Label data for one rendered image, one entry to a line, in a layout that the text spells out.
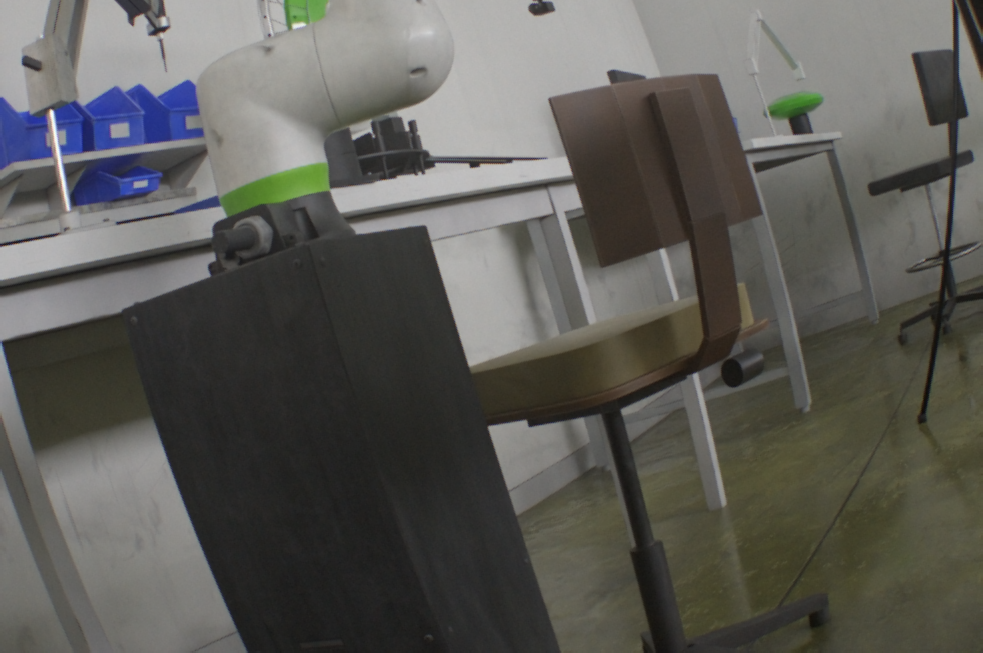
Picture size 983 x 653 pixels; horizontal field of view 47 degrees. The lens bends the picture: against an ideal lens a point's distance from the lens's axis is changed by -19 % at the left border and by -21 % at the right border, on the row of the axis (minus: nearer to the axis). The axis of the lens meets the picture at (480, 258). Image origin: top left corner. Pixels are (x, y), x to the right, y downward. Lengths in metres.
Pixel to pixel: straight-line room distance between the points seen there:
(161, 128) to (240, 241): 1.67
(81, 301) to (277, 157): 0.34
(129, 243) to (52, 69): 0.26
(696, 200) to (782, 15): 4.93
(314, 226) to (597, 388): 0.41
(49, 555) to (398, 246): 0.57
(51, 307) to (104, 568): 1.26
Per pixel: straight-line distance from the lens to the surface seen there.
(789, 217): 6.55
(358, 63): 1.41
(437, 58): 1.43
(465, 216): 2.44
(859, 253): 6.00
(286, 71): 1.42
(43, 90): 1.62
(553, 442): 4.56
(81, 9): 1.83
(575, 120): 1.57
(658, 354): 1.67
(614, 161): 1.58
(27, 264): 1.45
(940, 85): 4.94
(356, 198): 2.05
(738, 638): 1.97
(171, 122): 2.96
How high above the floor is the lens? 0.72
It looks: 1 degrees up
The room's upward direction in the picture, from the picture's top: 17 degrees counter-clockwise
